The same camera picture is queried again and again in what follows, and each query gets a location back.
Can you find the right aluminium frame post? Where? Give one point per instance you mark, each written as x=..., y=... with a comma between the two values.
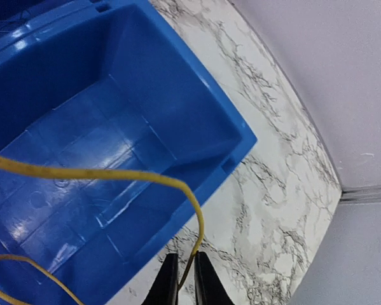
x=360, y=195

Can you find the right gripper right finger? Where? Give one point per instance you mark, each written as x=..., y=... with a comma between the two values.
x=208, y=287

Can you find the middle blue storage bin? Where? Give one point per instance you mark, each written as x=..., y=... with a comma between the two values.
x=18, y=19

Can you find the blue storage bin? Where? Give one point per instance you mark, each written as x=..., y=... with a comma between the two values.
x=18, y=19
x=109, y=85

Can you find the right blue storage bin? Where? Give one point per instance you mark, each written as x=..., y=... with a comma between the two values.
x=109, y=85

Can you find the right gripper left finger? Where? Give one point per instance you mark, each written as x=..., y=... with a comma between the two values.
x=164, y=289

